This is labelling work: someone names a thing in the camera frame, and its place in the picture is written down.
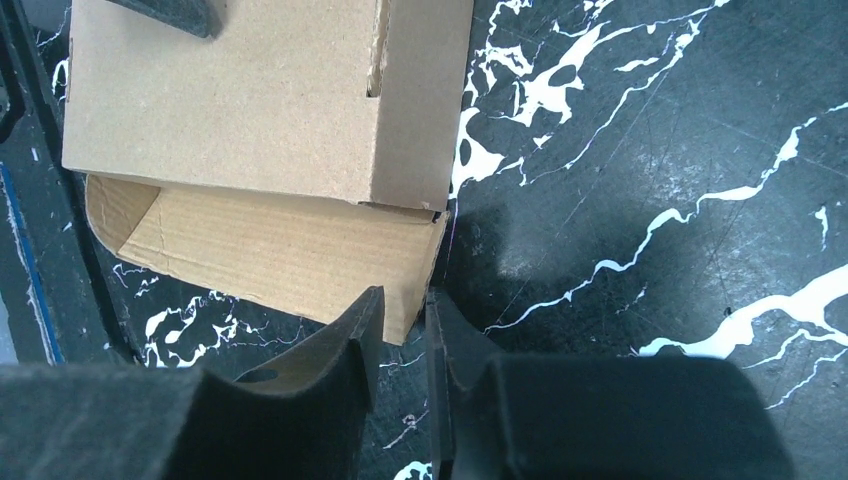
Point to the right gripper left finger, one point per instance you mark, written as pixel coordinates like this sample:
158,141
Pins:
300,415

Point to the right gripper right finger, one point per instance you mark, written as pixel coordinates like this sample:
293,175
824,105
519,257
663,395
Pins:
502,415

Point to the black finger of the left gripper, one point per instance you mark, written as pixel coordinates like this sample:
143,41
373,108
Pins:
196,17

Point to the brown cardboard box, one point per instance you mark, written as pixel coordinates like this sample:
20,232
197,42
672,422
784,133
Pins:
295,156

